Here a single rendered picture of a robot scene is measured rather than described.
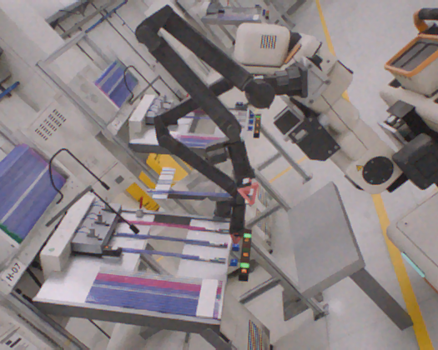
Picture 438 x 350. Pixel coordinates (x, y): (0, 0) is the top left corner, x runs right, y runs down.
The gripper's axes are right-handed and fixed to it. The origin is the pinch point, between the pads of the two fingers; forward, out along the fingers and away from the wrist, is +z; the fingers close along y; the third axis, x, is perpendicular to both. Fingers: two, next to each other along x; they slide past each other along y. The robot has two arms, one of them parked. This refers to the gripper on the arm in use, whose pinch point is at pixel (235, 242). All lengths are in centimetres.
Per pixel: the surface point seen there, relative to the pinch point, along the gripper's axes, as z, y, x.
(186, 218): 3.2, -18.7, -24.8
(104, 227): -3, 4, -58
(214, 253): 2.8, 6.4, -8.2
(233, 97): 99, -450, -32
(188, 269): 2.8, 19.2, -17.5
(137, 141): 5, -101, -70
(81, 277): 3, 33, -59
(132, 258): 3.1, 16.7, -42.4
